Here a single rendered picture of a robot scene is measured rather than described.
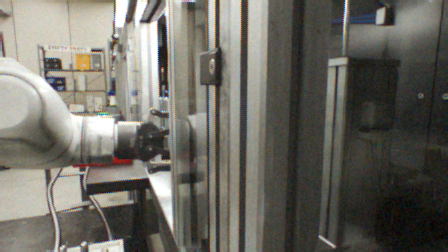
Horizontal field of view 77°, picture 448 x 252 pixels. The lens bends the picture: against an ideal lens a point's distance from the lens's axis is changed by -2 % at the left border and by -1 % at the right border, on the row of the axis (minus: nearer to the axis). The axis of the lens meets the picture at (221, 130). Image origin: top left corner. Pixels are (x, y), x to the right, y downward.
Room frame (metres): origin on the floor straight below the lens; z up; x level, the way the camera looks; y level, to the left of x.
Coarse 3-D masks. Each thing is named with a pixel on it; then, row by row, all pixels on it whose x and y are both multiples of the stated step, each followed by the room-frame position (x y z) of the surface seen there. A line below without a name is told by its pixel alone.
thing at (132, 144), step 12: (144, 120) 0.57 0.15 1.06; (120, 132) 0.52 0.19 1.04; (132, 132) 0.53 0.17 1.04; (144, 132) 0.56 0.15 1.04; (120, 144) 0.51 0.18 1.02; (132, 144) 0.52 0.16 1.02; (144, 144) 0.55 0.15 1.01; (156, 144) 0.56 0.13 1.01; (120, 156) 0.52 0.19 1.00; (132, 156) 0.53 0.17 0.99; (144, 156) 0.55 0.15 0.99
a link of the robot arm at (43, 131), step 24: (0, 72) 0.31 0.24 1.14; (24, 72) 0.33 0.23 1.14; (0, 96) 0.30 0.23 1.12; (24, 96) 0.31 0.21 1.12; (48, 96) 0.33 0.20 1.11; (0, 120) 0.29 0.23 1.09; (24, 120) 0.30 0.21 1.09; (48, 120) 0.33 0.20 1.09; (0, 144) 0.30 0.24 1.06; (24, 144) 0.31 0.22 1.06; (48, 144) 0.35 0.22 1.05
